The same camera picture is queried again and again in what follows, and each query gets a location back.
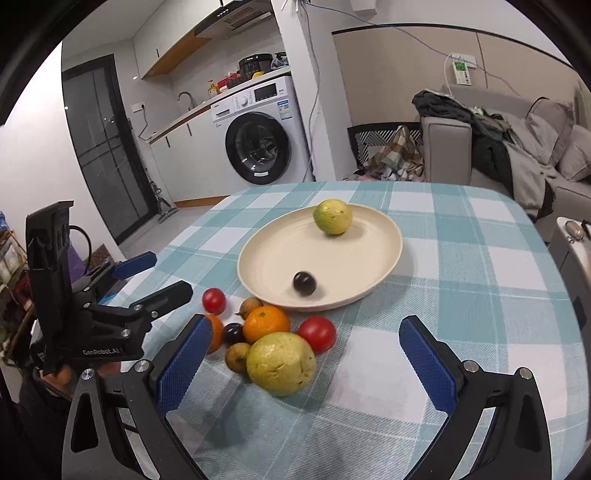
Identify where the black rice cooker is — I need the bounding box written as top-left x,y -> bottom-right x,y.
239,54 -> 274,79

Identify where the small green-yellow guava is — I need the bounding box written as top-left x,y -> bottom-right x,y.
313,199 -> 353,236

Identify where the small red tomato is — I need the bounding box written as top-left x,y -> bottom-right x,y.
202,288 -> 227,313

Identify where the cream round plate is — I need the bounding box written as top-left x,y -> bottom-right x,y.
237,203 -> 404,311

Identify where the person's left forearm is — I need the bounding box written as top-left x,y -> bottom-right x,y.
0,378 -> 70,480

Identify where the red cherry tomato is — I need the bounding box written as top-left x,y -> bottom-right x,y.
298,316 -> 337,354

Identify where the pile of dark clothes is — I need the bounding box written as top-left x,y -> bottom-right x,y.
412,90 -> 555,220

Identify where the blue hanging cable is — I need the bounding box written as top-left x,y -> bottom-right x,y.
302,0 -> 324,183

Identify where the floor mop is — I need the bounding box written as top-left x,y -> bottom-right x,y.
150,182 -> 178,223

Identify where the white kitchen counter cabinet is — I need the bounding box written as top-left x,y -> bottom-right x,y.
148,108 -> 232,206

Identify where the cluttered shelf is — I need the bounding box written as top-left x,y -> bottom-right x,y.
0,212 -> 34,361

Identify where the large yellow-green guava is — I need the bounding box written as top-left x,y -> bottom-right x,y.
246,332 -> 317,398

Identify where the white wall socket box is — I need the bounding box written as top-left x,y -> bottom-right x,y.
450,53 -> 476,86

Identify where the person's left hand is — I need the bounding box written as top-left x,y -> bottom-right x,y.
41,362 -> 122,387

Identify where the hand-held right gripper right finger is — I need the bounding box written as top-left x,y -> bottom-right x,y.
398,316 -> 552,480

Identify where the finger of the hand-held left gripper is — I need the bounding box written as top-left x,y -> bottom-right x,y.
92,281 -> 194,340
85,251 -> 158,301

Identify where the white washing machine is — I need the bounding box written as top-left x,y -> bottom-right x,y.
210,76 -> 315,186

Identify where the small brown round fruit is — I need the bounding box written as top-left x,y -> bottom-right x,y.
225,342 -> 252,374
236,298 -> 264,319

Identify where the grey cushion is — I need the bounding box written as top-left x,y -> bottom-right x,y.
526,98 -> 575,164
556,124 -> 591,182

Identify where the large orange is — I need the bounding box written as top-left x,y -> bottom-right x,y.
243,305 -> 291,344

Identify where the small orange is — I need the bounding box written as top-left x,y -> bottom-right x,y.
203,314 -> 225,354

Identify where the black cable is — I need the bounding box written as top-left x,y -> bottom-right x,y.
68,225 -> 94,275

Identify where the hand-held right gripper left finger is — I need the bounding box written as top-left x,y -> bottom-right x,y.
61,314 -> 214,480

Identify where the white wall cabinet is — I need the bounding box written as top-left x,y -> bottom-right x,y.
134,23 -> 213,79

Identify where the range hood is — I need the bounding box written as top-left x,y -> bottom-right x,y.
194,0 -> 273,40

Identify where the white cable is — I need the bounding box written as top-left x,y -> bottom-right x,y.
443,54 -> 457,97

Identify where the grey sofa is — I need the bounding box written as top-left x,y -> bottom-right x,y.
422,83 -> 591,217

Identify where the dark glass door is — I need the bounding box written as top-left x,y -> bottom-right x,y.
61,54 -> 155,245

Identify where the beige checked cloth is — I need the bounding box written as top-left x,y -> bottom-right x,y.
365,126 -> 423,181

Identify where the white coffee table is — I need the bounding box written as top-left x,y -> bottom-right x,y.
549,217 -> 591,324

